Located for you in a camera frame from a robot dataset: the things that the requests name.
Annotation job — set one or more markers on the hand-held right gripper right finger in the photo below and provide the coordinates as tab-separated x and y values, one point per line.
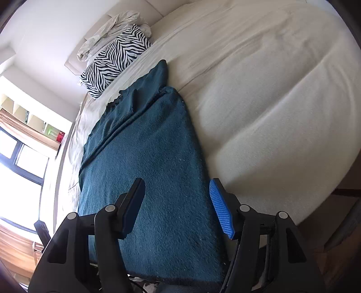
221	208

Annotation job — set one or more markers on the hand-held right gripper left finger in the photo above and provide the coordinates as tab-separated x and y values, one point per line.
131	217

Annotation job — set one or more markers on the dark teal fleece cloth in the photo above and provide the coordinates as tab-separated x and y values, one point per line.
158	169

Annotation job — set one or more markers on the red box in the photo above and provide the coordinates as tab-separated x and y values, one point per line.
60	137

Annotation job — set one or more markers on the green lamp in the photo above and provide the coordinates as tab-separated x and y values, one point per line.
48	131

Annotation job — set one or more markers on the bed with beige sheet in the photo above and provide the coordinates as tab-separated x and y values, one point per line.
268	98

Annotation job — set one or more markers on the black framed window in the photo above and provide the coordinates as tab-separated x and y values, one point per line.
17	169

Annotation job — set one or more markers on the beige curtain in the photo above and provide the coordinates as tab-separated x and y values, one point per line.
25	126

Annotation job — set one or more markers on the zebra print pillow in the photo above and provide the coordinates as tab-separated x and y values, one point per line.
112	59

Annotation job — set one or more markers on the crumpled white duvet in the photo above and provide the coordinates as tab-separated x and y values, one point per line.
118	21

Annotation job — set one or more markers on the beige padded headboard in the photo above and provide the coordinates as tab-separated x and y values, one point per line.
152	5

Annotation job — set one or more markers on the white wall shelf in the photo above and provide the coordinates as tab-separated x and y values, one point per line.
19	110

